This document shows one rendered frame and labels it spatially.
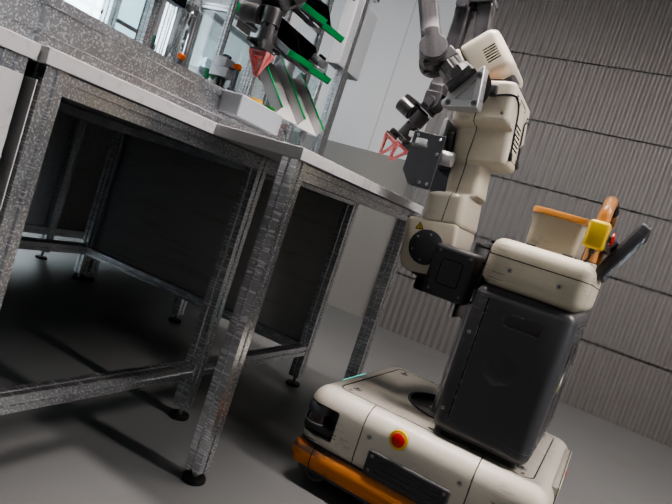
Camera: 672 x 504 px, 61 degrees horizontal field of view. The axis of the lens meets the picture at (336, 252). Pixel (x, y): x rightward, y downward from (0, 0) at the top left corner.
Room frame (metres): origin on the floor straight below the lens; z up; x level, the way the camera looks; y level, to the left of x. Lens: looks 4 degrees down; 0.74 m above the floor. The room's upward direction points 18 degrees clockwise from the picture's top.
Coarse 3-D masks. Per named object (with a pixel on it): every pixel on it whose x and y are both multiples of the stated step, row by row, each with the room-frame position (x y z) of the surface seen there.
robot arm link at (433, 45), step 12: (420, 0) 1.68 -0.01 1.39; (432, 0) 1.67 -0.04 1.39; (420, 12) 1.67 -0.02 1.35; (432, 12) 1.65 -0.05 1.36; (420, 24) 1.66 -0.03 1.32; (432, 24) 1.64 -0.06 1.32; (432, 36) 1.59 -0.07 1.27; (420, 48) 1.59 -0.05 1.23; (432, 48) 1.58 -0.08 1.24; (444, 48) 1.58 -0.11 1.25; (432, 60) 1.59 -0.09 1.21
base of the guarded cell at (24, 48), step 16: (0, 32) 0.95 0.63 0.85; (0, 48) 0.97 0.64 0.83; (16, 48) 0.98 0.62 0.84; (32, 48) 1.00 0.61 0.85; (0, 64) 0.97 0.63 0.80; (16, 64) 0.99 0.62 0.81; (0, 80) 0.97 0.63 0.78; (16, 80) 0.99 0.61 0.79; (0, 96) 0.98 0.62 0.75; (16, 96) 1.00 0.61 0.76; (0, 112) 0.98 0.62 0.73; (0, 128) 0.99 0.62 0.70; (0, 144) 1.00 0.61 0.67
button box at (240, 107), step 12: (228, 96) 1.54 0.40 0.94; (240, 96) 1.52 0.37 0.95; (228, 108) 1.54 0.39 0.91; (240, 108) 1.53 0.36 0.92; (252, 108) 1.57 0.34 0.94; (264, 108) 1.62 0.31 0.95; (240, 120) 1.61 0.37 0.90; (252, 120) 1.59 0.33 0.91; (264, 120) 1.63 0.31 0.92; (276, 120) 1.69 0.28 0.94; (264, 132) 1.72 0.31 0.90; (276, 132) 1.70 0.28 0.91
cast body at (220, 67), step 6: (222, 54) 1.79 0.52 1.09; (216, 60) 1.78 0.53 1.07; (222, 60) 1.78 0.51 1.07; (228, 60) 1.78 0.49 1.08; (216, 66) 1.78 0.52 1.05; (222, 66) 1.78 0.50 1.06; (228, 66) 1.79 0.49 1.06; (210, 72) 1.79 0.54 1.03; (216, 72) 1.78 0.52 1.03; (222, 72) 1.77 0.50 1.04; (228, 72) 1.77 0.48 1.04; (228, 78) 1.78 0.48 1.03
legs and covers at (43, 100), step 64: (128, 128) 2.87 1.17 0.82; (192, 128) 1.39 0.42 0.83; (0, 192) 1.02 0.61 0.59; (128, 192) 2.88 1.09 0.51; (192, 192) 2.72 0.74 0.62; (256, 192) 1.70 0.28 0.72; (320, 192) 2.05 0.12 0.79; (0, 256) 1.04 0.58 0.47; (128, 256) 2.83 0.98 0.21; (192, 256) 2.68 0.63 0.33; (320, 256) 2.41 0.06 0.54; (320, 320) 2.36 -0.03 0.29; (64, 384) 1.27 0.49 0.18; (128, 384) 1.44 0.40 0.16; (192, 384) 1.68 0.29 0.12
